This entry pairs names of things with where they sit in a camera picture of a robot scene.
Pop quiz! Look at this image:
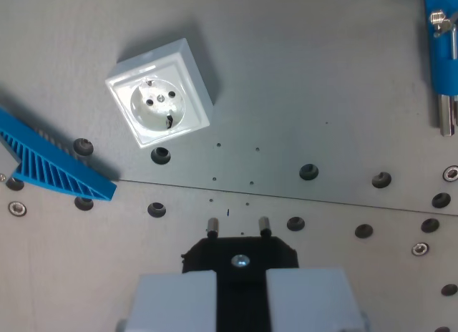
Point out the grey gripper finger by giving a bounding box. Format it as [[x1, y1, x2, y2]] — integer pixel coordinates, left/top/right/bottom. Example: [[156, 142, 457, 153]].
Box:
[[115, 270, 218, 332], [265, 267, 371, 332]]

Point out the black two-pin power plug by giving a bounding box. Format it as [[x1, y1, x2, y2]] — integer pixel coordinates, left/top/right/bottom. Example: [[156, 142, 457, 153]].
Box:
[[180, 216, 300, 332]]

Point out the blue ribbed plastic wedge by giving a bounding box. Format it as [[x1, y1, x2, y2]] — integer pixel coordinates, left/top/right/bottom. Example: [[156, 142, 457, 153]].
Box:
[[0, 104, 118, 203]]

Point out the grey metal block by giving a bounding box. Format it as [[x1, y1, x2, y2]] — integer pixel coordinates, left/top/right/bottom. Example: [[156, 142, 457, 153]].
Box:
[[0, 137, 23, 180]]

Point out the silver metal rod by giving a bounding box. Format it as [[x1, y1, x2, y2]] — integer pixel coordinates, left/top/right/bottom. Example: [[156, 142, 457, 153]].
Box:
[[437, 93, 458, 137]]

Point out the blue plastic holder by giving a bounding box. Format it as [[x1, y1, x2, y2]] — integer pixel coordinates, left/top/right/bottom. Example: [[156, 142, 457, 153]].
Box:
[[423, 0, 458, 96]]

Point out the white wall socket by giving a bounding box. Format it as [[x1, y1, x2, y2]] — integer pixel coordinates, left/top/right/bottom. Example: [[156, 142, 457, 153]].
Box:
[[104, 37, 215, 150]]

